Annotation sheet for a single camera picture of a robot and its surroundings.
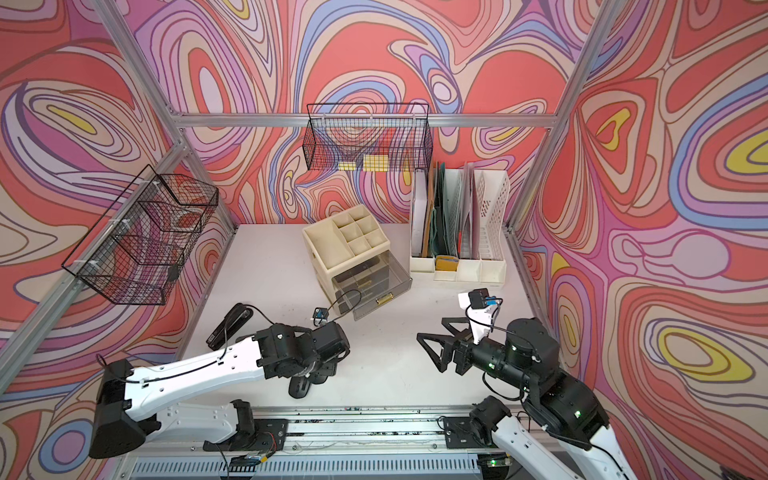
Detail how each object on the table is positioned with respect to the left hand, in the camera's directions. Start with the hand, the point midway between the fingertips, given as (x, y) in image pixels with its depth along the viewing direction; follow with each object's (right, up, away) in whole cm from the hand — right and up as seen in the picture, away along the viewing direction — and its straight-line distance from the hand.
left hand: (334, 364), depth 74 cm
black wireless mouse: (-10, -8, +4) cm, 13 cm away
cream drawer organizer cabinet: (0, +31, +10) cm, 32 cm away
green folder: (+31, +39, +14) cm, 52 cm away
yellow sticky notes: (+9, +56, +17) cm, 59 cm away
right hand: (+23, +11, -15) cm, 29 cm away
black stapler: (-34, +7, +17) cm, 38 cm away
